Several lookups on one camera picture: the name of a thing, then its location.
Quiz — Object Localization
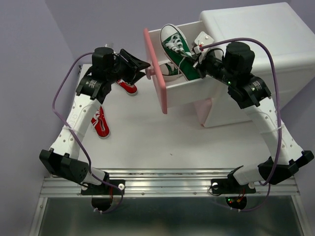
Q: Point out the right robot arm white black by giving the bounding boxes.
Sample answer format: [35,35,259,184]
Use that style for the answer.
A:
[197,42,314,195]

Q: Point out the aluminium mounting rail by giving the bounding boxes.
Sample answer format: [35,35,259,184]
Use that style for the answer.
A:
[40,159,300,198]

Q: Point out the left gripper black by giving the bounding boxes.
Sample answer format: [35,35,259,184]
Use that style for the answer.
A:
[107,49,152,85]

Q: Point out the green sneaker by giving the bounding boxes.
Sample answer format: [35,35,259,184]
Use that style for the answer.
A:
[159,61,182,82]
[159,24,200,81]

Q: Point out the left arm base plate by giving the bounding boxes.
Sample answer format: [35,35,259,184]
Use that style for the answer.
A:
[77,178,126,214]

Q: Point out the red sneaker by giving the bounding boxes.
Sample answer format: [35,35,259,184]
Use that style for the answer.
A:
[91,106,110,139]
[115,79,138,96]

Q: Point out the white shoe cabinet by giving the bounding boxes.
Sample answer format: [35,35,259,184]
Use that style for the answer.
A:
[194,2,315,128]

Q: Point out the red sneaker far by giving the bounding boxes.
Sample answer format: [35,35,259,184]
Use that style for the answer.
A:
[115,79,138,96]

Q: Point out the red sneaker near left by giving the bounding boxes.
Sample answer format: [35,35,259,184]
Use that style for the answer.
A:
[91,106,110,139]

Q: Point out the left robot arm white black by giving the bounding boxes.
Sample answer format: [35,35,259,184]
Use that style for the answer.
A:
[39,47,150,194]

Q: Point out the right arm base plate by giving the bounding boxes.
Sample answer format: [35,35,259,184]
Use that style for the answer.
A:
[208,178,256,211]

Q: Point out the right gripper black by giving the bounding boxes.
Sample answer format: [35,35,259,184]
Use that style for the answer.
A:
[186,50,237,87]

